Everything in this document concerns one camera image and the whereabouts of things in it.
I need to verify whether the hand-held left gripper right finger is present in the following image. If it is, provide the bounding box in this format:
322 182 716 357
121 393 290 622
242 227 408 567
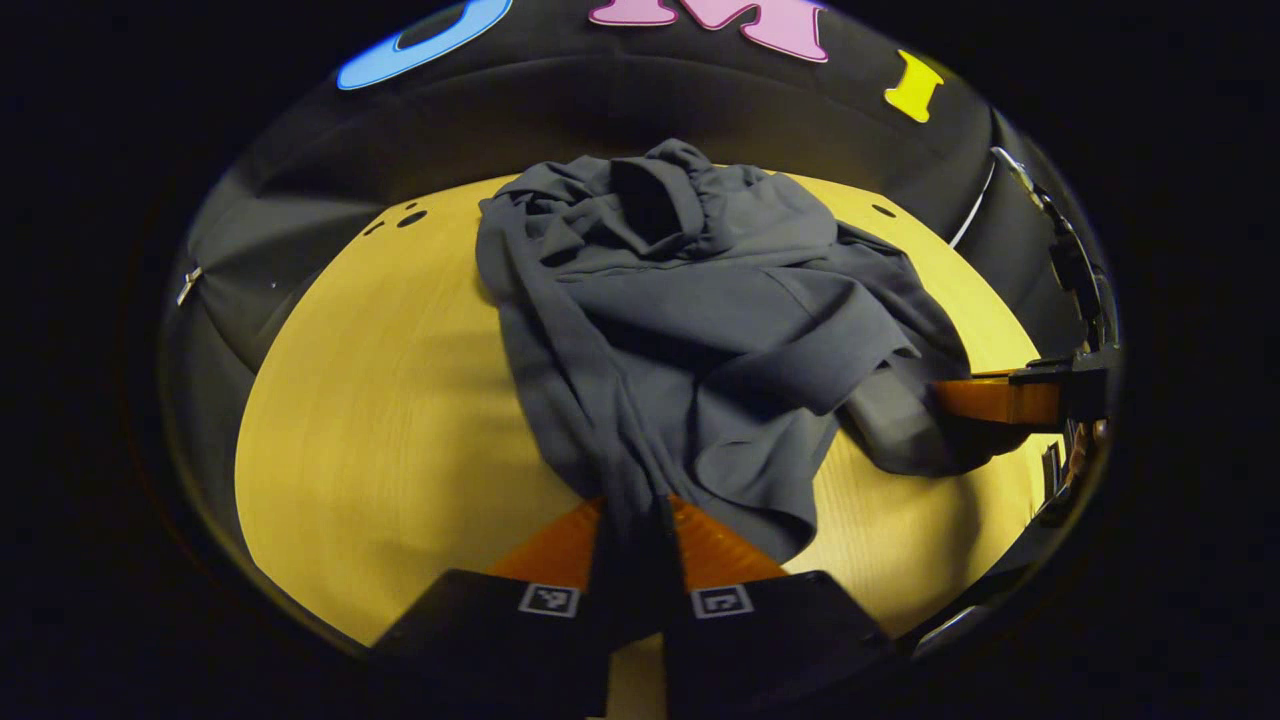
640 495 894 717

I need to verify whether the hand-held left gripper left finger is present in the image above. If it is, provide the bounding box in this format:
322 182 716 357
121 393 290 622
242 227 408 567
368 498 643 717

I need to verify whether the grey long-sleeved shirt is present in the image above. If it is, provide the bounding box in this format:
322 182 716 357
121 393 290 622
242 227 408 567
476 138 1003 567

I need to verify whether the black backdrop cloth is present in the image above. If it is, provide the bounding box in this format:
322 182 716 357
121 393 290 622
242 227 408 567
160 0 1093 561

